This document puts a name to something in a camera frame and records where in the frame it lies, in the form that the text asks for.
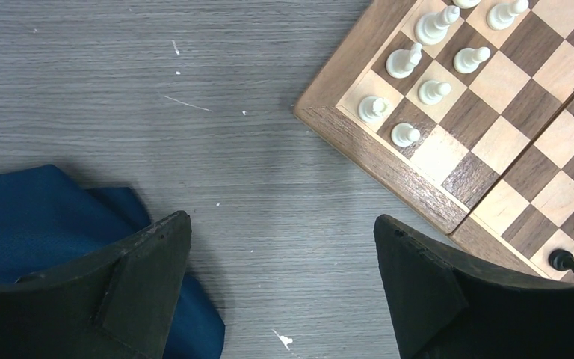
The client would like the white piece at top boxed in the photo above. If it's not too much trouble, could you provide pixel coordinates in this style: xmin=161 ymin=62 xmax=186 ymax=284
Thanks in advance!
xmin=453 ymin=0 xmax=481 ymax=9

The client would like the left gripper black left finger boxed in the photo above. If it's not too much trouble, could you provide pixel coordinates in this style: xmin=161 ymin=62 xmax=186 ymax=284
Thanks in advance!
xmin=0 ymin=211 xmax=192 ymax=358

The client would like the black pawn on board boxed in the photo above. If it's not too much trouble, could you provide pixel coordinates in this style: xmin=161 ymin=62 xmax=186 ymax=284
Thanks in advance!
xmin=548 ymin=248 xmax=574 ymax=273

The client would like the dark blue cloth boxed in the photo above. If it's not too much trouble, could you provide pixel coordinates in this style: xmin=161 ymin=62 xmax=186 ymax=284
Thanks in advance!
xmin=0 ymin=165 xmax=226 ymax=358

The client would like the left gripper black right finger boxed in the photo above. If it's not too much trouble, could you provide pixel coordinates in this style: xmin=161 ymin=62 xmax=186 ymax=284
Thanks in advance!
xmin=374 ymin=215 xmax=574 ymax=358

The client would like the wooden chess board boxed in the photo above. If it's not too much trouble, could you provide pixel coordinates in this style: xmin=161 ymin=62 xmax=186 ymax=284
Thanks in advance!
xmin=294 ymin=1 xmax=574 ymax=283

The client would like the white rook chess piece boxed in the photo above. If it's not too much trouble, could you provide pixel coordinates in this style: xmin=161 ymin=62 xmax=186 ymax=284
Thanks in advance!
xmin=358 ymin=96 xmax=392 ymax=123

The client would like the white bishop chess piece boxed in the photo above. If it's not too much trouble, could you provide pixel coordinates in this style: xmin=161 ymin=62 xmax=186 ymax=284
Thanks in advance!
xmin=414 ymin=5 xmax=460 ymax=46

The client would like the white knight chess piece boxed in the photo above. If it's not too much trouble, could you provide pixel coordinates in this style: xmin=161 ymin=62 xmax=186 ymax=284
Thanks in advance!
xmin=386 ymin=43 xmax=422 ymax=79

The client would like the white pawn near corner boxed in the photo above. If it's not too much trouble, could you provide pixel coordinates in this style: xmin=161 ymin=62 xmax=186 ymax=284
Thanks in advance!
xmin=391 ymin=123 xmax=421 ymax=147

